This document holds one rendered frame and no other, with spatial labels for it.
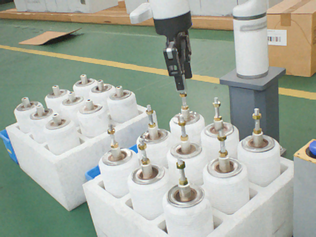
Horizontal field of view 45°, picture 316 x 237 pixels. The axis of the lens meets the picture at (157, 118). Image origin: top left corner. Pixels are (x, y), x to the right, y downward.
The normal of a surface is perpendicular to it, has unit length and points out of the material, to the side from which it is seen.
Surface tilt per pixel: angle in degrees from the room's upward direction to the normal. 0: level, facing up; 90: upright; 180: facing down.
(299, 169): 90
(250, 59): 90
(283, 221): 90
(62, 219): 0
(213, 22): 90
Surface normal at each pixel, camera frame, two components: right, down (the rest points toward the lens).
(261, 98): 0.04, 0.44
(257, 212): 0.65, 0.25
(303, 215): -0.75, 0.39
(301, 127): -0.15, -0.89
